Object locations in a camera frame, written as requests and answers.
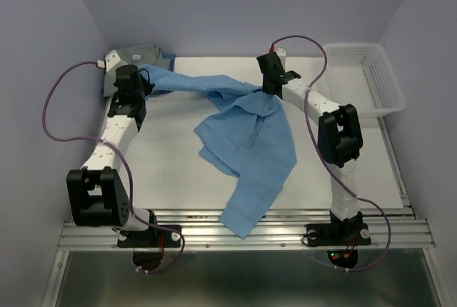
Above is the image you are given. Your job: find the light blue long sleeve shirt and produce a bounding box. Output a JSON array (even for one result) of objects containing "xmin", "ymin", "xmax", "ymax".
[{"xmin": 152, "ymin": 68, "xmax": 297, "ymax": 239}]

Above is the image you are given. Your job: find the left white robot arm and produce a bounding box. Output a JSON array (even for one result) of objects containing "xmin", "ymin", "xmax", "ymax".
[{"xmin": 66, "ymin": 64, "xmax": 159, "ymax": 246}]

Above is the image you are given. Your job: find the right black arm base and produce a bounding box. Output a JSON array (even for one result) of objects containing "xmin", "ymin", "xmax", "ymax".
[{"xmin": 301, "ymin": 223, "xmax": 372, "ymax": 248}]

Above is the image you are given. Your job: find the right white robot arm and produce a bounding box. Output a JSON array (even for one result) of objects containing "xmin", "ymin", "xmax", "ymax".
[{"xmin": 256, "ymin": 51, "xmax": 363, "ymax": 243}]

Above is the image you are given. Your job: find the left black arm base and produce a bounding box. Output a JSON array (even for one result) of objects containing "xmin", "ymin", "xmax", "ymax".
[{"xmin": 117, "ymin": 225, "xmax": 181, "ymax": 248}]

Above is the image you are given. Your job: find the folded grey shirt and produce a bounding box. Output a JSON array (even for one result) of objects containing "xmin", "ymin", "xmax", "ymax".
[{"xmin": 102, "ymin": 44, "xmax": 163, "ymax": 98}]

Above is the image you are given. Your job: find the folded blue plaid shirt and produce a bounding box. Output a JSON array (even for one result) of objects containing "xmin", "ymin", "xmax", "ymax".
[{"xmin": 148, "ymin": 53, "xmax": 176, "ymax": 97}]

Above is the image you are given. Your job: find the white plastic basket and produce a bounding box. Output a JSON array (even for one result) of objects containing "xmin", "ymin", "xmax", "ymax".
[{"xmin": 321, "ymin": 43, "xmax": 406, "ymax": 118}]

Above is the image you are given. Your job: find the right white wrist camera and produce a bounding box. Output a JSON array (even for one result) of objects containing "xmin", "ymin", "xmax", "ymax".
[{"xmin": 267, "ymin": 45, "xmax": 286, "ymax": 69}]

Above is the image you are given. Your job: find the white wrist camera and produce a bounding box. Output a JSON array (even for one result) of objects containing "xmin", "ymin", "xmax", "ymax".
[
  {"xmin": 96, "ymin": 50, "xmax": 128, "ymax": 79},
  {"xmin": 267, "ymin": 45, "xmax": 286, "ymax": 69}
]

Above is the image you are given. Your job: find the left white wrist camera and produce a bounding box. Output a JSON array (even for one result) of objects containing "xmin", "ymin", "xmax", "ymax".
[{"xmin": 96, "ymin": 50, "xmax": 128, "ymax": 79}]

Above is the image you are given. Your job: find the aluminium mounting rail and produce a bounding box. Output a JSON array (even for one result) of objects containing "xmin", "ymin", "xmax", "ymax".
[{"xmin": 59, "ymin": 192, "xmax": 437, "ymax": 251}]

